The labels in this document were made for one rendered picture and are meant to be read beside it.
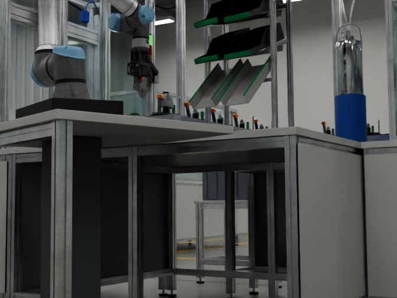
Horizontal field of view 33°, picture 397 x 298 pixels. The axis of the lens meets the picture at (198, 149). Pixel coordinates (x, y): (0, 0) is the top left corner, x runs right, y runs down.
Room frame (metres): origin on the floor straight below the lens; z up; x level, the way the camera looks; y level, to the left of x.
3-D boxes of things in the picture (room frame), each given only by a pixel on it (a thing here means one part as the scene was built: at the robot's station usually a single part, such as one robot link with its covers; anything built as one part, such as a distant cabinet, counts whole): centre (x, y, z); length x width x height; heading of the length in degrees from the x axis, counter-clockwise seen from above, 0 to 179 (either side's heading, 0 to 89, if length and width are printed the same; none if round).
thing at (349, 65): (3.37, -0.78, 1.32); 0.14 x 0.14 x 0.38
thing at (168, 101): (3.01, 0.14, 1.06); 0.08 x 0.04 x 0.07; 149
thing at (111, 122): (2.48, 0.43, 0.84); 0.90 x 0.70 x 0.03; 40
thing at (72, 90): (2.44, 0.47, 0.99); 0.15 x 0.15 x 0.10
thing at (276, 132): (3.38, -0.08, 0.84); 1.50 x 1.41 x 0.03; 59
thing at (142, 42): (2.85, 0.25, 1.28); 0.08 x 0.08 x 0.05
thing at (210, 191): (5.08, -0.39, 0.73); 0.62 x 0.42 x 0.23; 59
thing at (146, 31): (2.85, 0.25, 1.35); 0.09 x 0.08 x 0.11; 133
